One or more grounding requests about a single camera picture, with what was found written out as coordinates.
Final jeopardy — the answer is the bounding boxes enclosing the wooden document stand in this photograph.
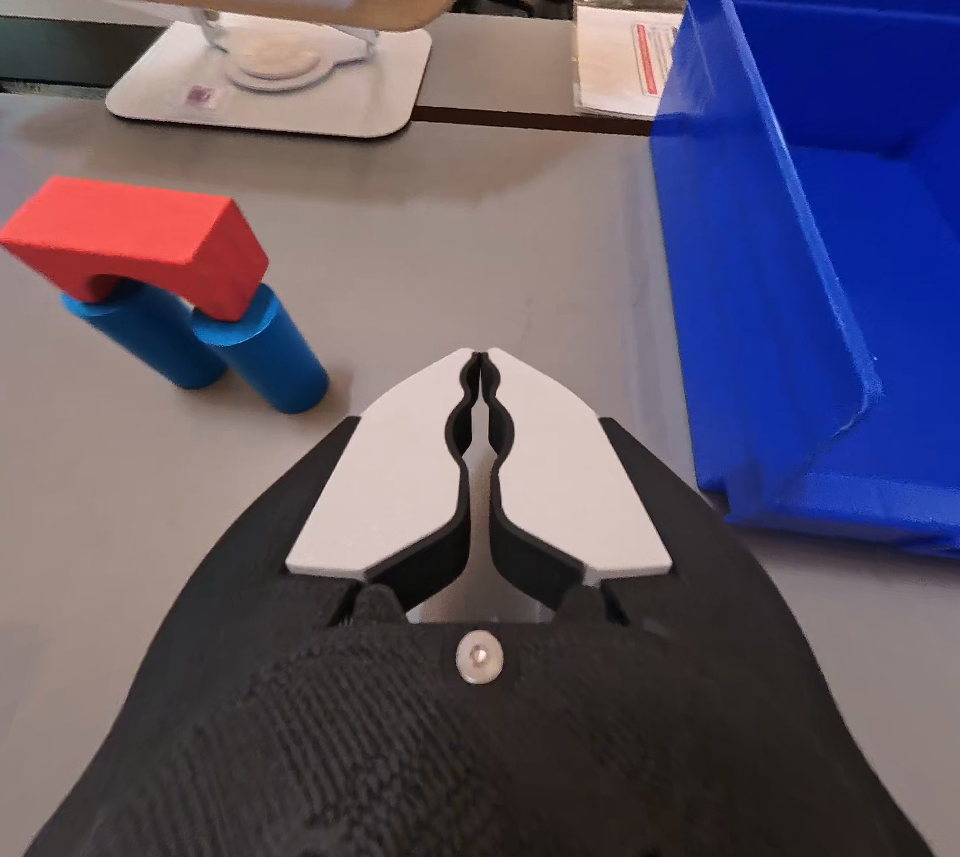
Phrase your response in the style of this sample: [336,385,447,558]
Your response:
[0,0,494,140]

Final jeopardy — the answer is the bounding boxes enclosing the laminated paper sheet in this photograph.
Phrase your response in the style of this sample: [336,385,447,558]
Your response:
[573,2,685,121]

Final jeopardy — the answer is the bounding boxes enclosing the blue cylinder wooden block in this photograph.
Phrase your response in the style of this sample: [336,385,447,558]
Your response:
[60,290,228,391]
[191,284,331,416]

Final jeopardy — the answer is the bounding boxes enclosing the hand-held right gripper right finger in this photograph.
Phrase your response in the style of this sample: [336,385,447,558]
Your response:
[483,348,675,611]

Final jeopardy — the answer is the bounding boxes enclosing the blue storage bin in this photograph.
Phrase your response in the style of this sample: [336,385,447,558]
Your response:
[648,0,960,560]

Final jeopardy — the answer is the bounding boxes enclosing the red arch wooden block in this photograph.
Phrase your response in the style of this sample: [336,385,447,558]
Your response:
[0,176,270,323]

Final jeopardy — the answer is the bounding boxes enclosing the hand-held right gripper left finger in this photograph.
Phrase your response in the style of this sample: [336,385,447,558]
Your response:
[284,348,483,612]

